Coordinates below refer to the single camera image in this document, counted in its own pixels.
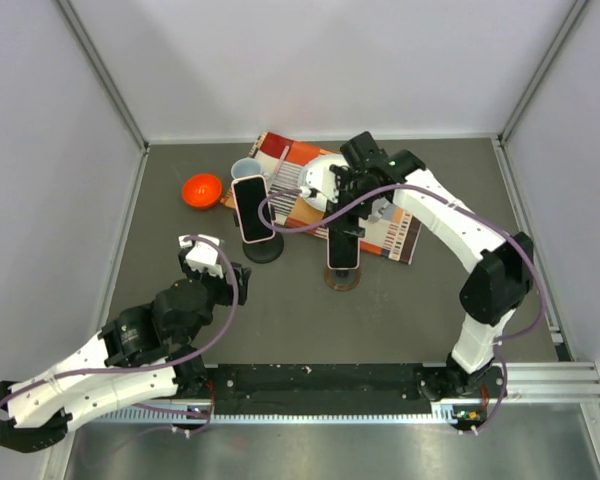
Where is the right aluminium frame post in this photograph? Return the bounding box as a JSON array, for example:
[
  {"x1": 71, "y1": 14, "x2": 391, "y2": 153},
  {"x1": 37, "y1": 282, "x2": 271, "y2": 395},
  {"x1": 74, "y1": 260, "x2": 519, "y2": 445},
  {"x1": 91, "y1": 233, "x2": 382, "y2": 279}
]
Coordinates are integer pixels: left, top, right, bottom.
[{"x1": 498, "y1": 0, "x2": 592, "y2": 148}]

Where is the white deep plate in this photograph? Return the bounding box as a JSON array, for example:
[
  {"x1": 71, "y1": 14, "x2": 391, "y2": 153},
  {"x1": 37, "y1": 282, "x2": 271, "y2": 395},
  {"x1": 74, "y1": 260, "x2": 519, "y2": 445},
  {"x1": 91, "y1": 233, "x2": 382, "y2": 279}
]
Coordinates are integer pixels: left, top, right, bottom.
[{"x1": 297, "y1": 154, "x2": 347, "y2": 212}]

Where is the light blue footed cup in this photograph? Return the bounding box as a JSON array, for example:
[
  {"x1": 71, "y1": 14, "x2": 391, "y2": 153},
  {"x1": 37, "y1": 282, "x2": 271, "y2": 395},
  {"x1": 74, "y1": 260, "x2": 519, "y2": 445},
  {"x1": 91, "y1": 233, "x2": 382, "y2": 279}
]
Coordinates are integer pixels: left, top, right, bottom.
[{"x1": 230, "y1": 158, "x2": 270, "y2": 180}]

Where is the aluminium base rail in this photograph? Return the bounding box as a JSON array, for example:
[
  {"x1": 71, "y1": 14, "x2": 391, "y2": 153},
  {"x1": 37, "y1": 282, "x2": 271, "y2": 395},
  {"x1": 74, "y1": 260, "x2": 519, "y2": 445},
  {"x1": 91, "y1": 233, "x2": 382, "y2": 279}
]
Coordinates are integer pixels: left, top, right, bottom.
[{"x1": 82, "y1": 362, "x2": 600, "y2": 426}]

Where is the grey stand wooden base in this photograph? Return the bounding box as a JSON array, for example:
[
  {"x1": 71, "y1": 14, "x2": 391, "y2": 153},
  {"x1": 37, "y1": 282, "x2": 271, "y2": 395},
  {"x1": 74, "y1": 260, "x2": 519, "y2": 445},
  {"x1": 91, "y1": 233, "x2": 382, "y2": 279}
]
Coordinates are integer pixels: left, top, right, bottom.
[{"x1": 324, "y1": 267, "x2": 361, "y2": 292}]

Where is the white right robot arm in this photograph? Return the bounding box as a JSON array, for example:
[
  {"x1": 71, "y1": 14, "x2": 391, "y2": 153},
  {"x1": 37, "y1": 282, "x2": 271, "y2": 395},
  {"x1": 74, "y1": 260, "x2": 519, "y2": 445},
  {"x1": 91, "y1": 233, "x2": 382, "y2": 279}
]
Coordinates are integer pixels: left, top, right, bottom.
[{"x1": 320, "y1": 132, "x2": 534, "y2": 401}]

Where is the aluminium frame post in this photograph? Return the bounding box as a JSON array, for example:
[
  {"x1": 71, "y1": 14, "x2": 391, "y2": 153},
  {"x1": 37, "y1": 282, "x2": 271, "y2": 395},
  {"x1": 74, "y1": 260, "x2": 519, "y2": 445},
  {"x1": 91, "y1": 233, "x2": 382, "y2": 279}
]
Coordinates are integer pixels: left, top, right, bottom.
[
  {"x1": 53, "y1": 0, "x2": 149, "y2": 152},
  {"x1": 498, "y1": 0, "x2": 592, "y2": 148}
]

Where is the left aluminium frame post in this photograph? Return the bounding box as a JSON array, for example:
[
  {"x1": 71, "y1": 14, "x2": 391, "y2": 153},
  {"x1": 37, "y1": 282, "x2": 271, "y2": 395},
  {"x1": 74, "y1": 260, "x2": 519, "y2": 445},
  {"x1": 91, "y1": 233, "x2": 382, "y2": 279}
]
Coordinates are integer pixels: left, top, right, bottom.
[{"x1": 53, "y1": 0, "x2": 149, "y2": 152}]

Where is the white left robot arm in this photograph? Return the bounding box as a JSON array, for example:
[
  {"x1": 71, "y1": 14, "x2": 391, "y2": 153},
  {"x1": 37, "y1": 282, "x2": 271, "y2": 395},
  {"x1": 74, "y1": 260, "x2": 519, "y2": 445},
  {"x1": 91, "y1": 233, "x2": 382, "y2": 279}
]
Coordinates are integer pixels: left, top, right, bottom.
[{"x1": 0, "y1": 253, "x2": 252, "y2": 453}]

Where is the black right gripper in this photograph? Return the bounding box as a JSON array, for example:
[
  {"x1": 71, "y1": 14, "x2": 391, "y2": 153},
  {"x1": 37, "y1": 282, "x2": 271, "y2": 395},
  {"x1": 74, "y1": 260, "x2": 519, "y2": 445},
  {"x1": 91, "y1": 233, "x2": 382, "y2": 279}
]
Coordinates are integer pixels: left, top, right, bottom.
[{"x1": 323, "y1": 166, "x2": 381, "y2": 237}]

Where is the black clamp phone stand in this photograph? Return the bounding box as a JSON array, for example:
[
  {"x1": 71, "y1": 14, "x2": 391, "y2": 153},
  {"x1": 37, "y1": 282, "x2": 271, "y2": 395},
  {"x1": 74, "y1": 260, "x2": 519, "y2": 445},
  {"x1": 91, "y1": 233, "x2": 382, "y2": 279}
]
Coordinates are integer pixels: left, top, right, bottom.
[{"x1": 233, "y1": 209, "x2": 284, "y2": 264}]

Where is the orange plastic bowl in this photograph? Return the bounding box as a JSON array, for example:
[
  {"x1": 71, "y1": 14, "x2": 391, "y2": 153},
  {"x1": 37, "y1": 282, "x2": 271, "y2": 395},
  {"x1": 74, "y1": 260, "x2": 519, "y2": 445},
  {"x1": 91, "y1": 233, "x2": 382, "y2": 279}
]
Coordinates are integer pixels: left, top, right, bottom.
[{"x1": 181, "y1": 173, "x2": 224, "y2": 210}]

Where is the checked orange red placemat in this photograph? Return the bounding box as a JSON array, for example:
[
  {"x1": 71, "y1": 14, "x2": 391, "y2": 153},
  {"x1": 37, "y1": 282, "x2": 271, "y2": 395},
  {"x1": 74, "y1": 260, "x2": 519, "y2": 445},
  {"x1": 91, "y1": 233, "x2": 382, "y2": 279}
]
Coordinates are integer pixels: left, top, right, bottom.
[{"x1": 249, "y1": 132, "x2": 421, "y2": 264}]

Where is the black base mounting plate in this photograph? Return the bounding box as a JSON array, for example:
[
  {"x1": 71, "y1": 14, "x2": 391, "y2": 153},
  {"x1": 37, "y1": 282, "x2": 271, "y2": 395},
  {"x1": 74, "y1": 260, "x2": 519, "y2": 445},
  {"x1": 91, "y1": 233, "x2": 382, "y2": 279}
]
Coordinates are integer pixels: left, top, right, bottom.
[{"x1": 208, "y1": 364, "x2": 431, "y2": 415}]

